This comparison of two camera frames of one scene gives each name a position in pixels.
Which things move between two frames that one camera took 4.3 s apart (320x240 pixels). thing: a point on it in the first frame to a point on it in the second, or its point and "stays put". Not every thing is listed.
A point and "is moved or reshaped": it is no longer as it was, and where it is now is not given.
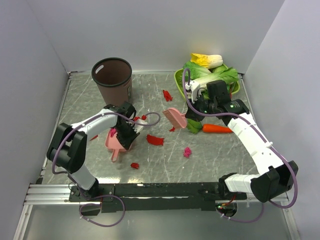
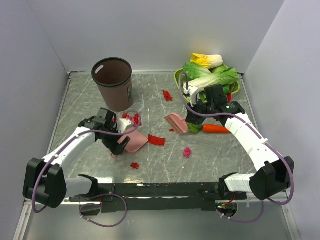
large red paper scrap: [155, 140] stays put
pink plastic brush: [178, 120] is moved or reshaped
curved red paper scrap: [167, 95] stays put
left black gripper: [126, 142] to [115, 148]
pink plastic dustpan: [112, 143] is moved or reshaped
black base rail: [141, 197] stays put
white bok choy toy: [229, 75] stays put
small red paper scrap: [134, 165] stays put
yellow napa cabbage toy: [207, 61] stays put
